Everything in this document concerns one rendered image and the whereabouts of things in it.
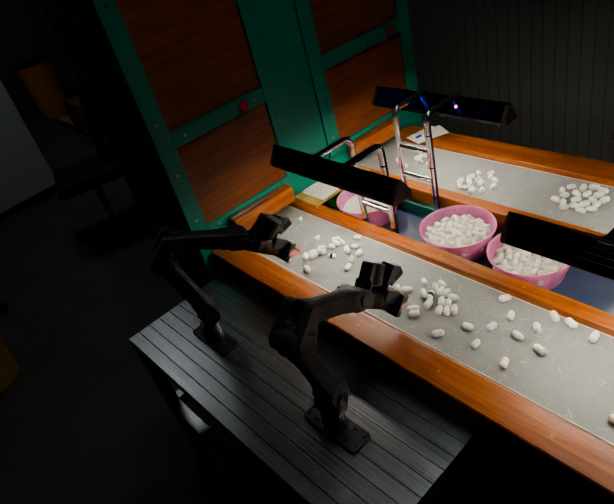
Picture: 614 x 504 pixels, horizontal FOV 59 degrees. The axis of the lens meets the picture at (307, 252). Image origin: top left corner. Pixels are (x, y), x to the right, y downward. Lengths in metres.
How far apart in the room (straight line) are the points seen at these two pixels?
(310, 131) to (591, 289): 1.26
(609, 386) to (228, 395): 1.04
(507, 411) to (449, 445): 0.17
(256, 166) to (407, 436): 1.25
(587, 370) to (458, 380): 0.31
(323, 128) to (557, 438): 1.58
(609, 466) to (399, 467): 0.46
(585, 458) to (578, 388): 0.21
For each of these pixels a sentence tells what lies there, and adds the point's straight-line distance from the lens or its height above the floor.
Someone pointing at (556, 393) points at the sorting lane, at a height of 0.74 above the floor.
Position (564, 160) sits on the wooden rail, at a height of 0.76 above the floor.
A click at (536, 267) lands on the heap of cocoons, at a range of 1.84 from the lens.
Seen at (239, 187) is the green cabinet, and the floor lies 0.94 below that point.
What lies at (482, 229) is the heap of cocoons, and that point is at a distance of 2.01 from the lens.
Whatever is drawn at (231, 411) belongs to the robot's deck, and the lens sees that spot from 1.70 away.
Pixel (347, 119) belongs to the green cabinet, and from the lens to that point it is 2.53.
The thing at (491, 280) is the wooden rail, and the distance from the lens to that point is 1.76.
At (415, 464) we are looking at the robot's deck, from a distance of 1.46.
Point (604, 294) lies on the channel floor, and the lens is 1.86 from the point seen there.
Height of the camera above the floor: 1.90
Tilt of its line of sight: 34 degrees down
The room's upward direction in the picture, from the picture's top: 16 degrees counter-clockwise
